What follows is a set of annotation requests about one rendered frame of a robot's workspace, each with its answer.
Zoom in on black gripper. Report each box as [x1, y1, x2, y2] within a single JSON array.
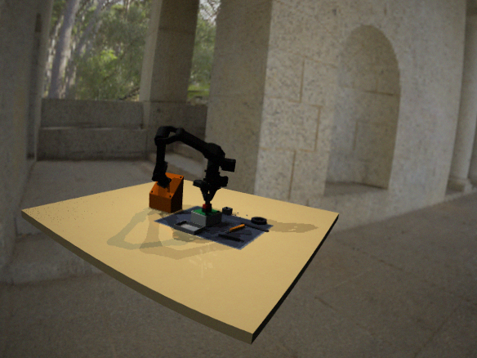
[[193, 168, 221, 202]]

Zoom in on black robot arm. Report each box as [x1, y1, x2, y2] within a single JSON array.
[[151, 125, 236, 189]]

